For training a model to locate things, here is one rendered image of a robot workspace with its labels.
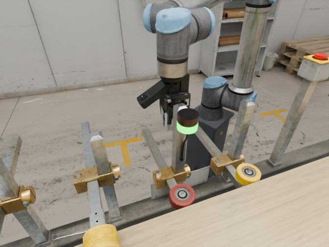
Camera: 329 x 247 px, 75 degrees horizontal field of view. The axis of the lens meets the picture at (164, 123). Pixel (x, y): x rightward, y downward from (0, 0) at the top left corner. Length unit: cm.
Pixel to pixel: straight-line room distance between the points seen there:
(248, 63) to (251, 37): 14
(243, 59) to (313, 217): 82
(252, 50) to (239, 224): 87
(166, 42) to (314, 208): 63
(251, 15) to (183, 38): 66
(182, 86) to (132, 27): 258
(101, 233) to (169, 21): 52
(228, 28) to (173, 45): 318
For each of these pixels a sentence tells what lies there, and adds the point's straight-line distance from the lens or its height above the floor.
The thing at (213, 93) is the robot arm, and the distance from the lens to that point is 142.
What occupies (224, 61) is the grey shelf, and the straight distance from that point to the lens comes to 391.
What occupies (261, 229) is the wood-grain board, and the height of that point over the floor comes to 90.
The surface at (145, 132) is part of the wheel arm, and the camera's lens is 98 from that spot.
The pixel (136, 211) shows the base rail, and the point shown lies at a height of 70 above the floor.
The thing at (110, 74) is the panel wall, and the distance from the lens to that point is 336.
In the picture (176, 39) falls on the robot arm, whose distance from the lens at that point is 58.
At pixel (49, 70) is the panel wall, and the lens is 336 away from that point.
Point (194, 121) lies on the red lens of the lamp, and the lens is 58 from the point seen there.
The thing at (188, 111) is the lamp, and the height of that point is 115.
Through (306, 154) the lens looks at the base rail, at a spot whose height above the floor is 70.
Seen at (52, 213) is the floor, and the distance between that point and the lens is 190.
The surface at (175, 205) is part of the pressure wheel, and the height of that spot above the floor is 90.
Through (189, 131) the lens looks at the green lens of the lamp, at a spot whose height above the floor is 111.
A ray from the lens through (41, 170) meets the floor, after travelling 224.
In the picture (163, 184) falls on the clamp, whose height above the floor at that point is 84.
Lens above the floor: 147
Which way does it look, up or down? 37 degrees down
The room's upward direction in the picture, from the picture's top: straight up
